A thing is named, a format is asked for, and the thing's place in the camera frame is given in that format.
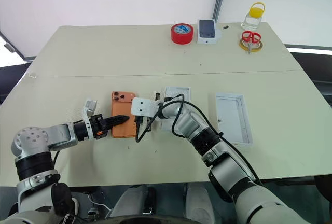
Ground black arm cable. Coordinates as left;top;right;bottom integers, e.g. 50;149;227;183
135;93;263;184
52;150;62;169

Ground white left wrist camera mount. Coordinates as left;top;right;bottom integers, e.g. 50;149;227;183
82;99;98;131

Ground red handled scissors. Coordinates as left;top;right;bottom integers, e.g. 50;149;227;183
241;30;261;54

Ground grey slanted frame bar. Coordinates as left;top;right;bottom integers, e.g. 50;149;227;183
0;31;36;63

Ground red tape roll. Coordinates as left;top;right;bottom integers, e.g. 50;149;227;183
170;22;194;46

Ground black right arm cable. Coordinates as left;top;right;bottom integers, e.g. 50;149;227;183
135;93;263;184

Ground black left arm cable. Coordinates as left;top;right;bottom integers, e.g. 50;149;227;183
52;150;62;169

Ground yellow tape roll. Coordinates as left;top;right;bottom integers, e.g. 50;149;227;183
239;38;265;52

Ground white phone box lid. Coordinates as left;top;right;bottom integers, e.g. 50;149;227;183
215;92;254;149

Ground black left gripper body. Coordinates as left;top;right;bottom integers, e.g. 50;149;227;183
90;114;108;141

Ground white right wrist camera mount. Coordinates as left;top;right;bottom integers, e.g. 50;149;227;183
130;97;160;119

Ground white floor cable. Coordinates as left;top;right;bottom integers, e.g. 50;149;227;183
87;193;112;212

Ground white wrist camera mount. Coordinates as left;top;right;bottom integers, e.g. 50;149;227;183
130;97;160;119
82;99;98;131

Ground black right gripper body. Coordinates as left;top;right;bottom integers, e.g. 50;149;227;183
133;115;153;132

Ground white phone box base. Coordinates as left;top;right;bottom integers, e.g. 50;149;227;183
160;86;192;132

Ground orange smartphone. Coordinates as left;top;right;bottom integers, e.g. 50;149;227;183
111;91;138;139

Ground white box with phone picture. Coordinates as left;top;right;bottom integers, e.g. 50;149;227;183
196;19;224;45

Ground grey rounded robot leg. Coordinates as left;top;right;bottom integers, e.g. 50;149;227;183
107;184;157;220
184;182;216;224

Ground clear jar with yellow lid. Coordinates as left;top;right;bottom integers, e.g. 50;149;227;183
241;2;266;31

